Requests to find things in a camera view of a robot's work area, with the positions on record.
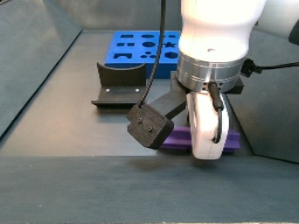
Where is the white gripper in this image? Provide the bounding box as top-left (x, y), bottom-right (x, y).
top-left (187, 92), bottom-right (230, 160)

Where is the purple star prism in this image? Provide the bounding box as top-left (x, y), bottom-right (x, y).
top-left (162, 126), bottom-right (240, 153)

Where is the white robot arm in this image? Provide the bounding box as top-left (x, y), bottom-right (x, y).
top-left (176, 0), bottom-right (299, 160)

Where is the black curved fixture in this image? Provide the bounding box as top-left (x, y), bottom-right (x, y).
top-left (91, 64), bottom-right (146, 108)

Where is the blue shape sorter block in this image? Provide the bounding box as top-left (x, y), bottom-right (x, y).
top-left (104, 31), bottom-right (180, 79)

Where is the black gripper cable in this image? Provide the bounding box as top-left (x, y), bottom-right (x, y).
top-left (207, 81), bottom-right (226, 144)

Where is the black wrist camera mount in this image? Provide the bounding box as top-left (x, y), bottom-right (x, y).
top-left (127, 72), bottom-right (187, 150)

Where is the black side cable connector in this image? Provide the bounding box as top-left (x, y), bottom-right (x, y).
top-left (240, 59), bottom-right (299, 78)

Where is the black camera cable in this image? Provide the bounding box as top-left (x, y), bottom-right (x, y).
top-left (136, 0), bottom-right (168, 109)

